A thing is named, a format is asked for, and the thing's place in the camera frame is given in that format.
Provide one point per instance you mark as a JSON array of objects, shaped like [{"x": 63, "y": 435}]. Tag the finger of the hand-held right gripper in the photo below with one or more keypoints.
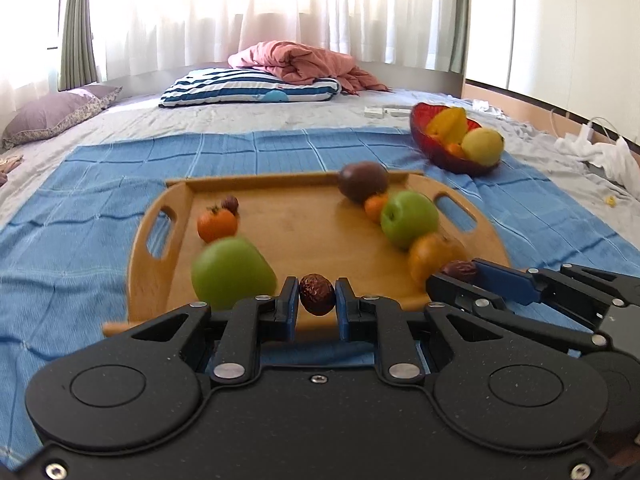
[
  {"x": 465, "y": 295},
  {"x": 505, "y": 280}
]

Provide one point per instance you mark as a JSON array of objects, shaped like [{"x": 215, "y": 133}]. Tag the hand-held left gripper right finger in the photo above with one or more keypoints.
[{"x": 345, "y": 311}]

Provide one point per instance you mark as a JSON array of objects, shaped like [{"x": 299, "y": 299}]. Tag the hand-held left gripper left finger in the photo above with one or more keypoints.
[{"x": 290, "y": 310}]

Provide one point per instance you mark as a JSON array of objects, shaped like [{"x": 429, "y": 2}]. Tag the red date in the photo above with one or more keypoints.
[
  {"x": 459, "y": 271},
  {"x": 317, "y": 294},
  {"x": 230, "y": 203}
]

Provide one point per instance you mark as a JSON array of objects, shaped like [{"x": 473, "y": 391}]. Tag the large yellow-orange orange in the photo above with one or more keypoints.
[{"x": 432, "y": 257}]

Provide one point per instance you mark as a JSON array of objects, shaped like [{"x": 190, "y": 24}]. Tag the large green apple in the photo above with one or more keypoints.
[{"x": 232, "y": 272}]

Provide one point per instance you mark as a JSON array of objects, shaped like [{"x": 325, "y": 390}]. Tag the small green apple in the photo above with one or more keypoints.
[{"x": 410, "y": 217}]

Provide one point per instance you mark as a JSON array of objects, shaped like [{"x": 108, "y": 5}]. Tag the tiny tangerine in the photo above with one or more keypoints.
[{"x": 375, "y": 208}]

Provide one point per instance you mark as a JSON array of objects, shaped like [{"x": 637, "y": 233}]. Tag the tangerine with green stem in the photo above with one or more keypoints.
[{"x": 216, "y": 224}]

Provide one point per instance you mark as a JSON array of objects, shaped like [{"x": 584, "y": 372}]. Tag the dark maroon round fruit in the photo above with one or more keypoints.
[{"x": 362, "y": 180}]

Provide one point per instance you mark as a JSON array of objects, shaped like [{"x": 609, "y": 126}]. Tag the yellow pear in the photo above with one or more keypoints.
[{"x": 482, "y": 146}]

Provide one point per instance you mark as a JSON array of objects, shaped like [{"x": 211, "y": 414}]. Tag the small orange in bowl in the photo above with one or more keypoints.
[{"x": 455, "y": 150}]

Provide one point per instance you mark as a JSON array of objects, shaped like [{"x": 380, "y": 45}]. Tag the red glass bowl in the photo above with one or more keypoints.
[{"x": 435, "y": 152}]

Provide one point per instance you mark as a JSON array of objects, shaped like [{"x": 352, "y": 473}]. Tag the white clothes heap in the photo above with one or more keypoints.
[{"x": 600, "y": 157}]

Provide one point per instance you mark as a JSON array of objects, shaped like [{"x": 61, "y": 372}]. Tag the yellow star fruit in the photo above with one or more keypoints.
[{"x": 447, "y": 125}]

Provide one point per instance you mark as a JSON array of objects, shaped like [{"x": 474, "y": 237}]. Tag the flat white boxes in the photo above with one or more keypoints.
[{"x": 387, "y": 111}]

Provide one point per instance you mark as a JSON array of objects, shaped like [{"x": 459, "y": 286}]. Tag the blue checked blanket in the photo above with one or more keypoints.
[{"x": 75, "y": 240}]

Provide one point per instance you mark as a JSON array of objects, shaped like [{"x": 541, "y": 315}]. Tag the blue white striped pillow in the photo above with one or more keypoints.
[{"x": 240, "y": 87}]

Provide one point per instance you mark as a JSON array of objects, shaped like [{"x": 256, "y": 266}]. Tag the pink quilt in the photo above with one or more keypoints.
[{"x": 305, "y": 62}]

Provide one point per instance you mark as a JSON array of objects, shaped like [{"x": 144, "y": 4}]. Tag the green curtain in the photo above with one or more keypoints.
[
  {"x": 77, "y": 25},
  {"x": 461, "y": 15}
]

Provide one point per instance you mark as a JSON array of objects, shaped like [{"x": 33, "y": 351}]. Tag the white sheer curtain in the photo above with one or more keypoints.
[{"x": 275, "y": 5}]

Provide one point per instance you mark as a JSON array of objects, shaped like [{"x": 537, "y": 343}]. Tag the purple floral pillow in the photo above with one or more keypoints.
[{"x": 55, "y": 112}]

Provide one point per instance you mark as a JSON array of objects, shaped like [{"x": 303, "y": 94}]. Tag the wooden bed frame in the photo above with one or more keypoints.
[{"x": 520, "y": 105}]

